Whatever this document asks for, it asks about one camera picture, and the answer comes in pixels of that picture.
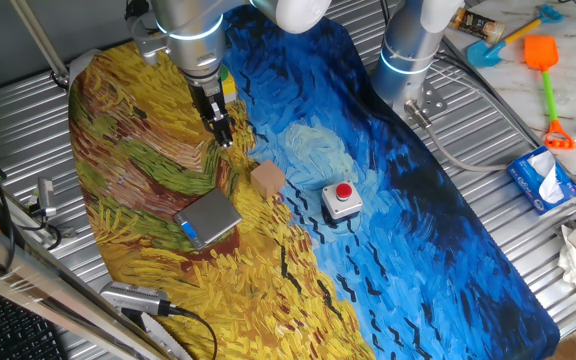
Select grey metal rod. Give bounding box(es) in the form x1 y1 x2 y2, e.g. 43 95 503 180
10 0 72 90

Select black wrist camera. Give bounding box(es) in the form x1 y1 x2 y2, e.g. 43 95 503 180
125 0 150 22

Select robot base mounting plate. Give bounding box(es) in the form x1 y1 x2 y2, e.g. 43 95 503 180
392 82 449 124

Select silver digital pocket scale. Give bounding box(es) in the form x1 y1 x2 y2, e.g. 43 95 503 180
172 187 244 251

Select yellow box green push button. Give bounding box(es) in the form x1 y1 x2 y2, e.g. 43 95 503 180
217 64 239 104

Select blue toy shovel yellow handle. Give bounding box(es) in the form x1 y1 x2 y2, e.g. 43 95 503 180
466 3 565 69

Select black camera cable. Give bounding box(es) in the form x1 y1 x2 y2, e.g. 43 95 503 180
167 304 219 360

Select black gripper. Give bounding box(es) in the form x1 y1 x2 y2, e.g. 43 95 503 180
187 78 235 150

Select grey box red push button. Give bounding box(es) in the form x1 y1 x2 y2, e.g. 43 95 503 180
321 179 364 224

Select blue tissue box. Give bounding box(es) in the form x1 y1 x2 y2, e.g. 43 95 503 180
506 145 576 216

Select black arm base cable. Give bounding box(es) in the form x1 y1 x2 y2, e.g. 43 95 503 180
437 37 544 149

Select silver ribbed camera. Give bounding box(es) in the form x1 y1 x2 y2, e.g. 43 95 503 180
99 280 172 317

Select grey corrugated hose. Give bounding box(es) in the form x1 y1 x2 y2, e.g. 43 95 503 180
404 98 512 174

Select white serrated bracket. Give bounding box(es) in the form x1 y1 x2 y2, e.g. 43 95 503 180
137 310 194 360

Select aluminium frame bar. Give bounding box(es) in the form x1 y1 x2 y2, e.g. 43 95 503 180
0 207 169 360

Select wooden cube block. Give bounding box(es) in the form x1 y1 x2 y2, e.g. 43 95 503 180
250 159 287 200

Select brown labelled bottle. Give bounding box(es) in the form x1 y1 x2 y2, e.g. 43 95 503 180
447 7 507 45

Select black keyboard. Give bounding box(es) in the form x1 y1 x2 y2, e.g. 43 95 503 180
0 292 68 360

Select metal wrist camera bracket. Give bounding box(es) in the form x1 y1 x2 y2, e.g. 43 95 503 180
127 19 174 67

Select orange toy rake green handle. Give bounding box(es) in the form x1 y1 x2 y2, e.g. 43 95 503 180
523 34 576 151

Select painted blue yellow cloth mat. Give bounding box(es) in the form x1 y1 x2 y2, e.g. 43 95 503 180
67 4 562 360

